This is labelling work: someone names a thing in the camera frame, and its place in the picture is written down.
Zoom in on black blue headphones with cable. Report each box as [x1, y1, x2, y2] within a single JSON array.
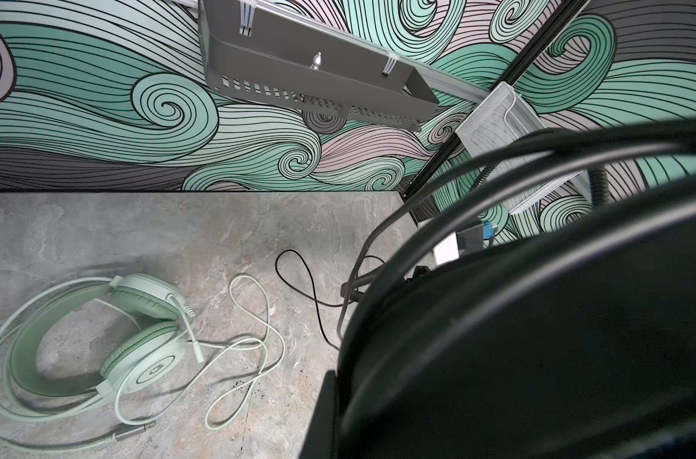
[[300, 120, 696, 458]]

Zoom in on aluminium wall rail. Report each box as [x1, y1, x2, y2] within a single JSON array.
[[169, 0, 493, 104]]

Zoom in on clear plastic wall bin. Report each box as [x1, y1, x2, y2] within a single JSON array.
[[455, 82, 592, 214]]

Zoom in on black perforated wall tray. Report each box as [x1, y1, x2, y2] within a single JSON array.
[[197, 0, 441, 131]]

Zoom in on mint green headphones with cable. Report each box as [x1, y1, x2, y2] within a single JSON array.
[[0, 273, 287, 454]]

